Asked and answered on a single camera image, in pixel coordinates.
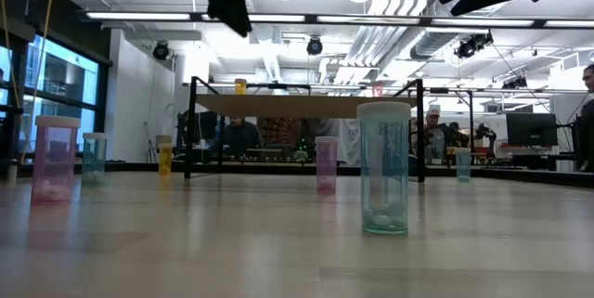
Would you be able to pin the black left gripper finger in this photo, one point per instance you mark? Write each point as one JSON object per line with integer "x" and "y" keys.
{"x": 229, "y": 8}

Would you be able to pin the orange medicine bottle white cap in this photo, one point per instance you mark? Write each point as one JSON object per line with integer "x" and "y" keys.
{"x": 165, "y": 161}
{"x": 240, "y": 88}

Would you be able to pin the teal medicine bottle white cap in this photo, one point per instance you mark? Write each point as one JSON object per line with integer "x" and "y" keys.
{"x": 383, "y": 172}
{"x": 463, "y": 165}
{"x": 94, "y": 159}

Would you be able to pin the black beam with light strips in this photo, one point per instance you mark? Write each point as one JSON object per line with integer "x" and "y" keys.
{"x": 195, "y": 17}

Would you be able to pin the black ceiling spotlight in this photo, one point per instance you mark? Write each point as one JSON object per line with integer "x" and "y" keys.
{"x": 471, "y": 46}
{"x": 160, "y": 50}
{"x": 314, "y": 46}

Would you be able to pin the person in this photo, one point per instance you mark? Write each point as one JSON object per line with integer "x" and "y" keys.
{"x": 434, "y": 133}
{"x": 458, "y": 136}
{"x": 587, "y": 121}
{"x": 239, "y": 136}

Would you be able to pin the black computer monitor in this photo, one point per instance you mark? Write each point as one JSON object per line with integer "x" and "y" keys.
{"x": 533, "y": 131}

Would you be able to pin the small decorated green tree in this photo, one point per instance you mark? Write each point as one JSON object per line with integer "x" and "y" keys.
{"x": 301, "y": 153}

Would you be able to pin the large glass window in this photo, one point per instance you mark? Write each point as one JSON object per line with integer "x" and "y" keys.
{"x": 60, "y": 80}

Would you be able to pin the white cylindrical object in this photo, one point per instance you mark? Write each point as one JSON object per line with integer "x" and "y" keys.
{"x": 11, "y": 172}

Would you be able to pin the silver ventilation duct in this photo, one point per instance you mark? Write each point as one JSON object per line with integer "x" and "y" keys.
{"x": 431, "y": 42}

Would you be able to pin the wooden shelf black metal frame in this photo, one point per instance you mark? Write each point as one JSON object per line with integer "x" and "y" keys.
{"x": 287, "y": 105}

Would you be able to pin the black aluminium table frame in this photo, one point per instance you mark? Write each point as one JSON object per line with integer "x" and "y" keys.
{"x": 557, "y": 178}

